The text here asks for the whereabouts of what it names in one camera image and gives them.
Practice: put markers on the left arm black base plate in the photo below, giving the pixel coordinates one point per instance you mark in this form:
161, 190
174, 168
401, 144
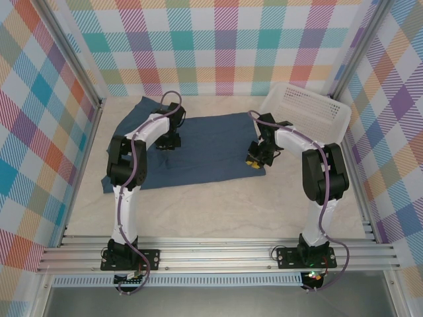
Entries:
152, 257

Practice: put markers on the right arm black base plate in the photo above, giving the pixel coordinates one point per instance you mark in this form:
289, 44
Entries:
287, 257

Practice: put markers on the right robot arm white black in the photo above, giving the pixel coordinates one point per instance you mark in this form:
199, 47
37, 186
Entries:
324, 178

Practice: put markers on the grey metal sheet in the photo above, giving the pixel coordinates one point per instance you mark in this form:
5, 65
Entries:
215, 302

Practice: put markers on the long aluminium mounting rail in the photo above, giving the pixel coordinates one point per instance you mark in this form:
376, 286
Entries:
215, 257

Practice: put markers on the small black controller board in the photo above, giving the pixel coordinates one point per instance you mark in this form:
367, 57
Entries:
127, 280
314, 276

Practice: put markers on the white perforated plastic basket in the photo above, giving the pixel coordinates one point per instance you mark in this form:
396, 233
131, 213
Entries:
307, 105

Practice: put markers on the aluminium side rail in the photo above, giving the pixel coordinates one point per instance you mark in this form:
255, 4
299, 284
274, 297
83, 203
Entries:
83, 165
367, 224

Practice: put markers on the blue t-shirt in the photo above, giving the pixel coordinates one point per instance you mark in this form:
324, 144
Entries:
211, 152

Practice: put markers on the aluminium frame post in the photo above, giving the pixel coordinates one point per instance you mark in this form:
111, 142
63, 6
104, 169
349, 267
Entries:
359, 49
71, 53

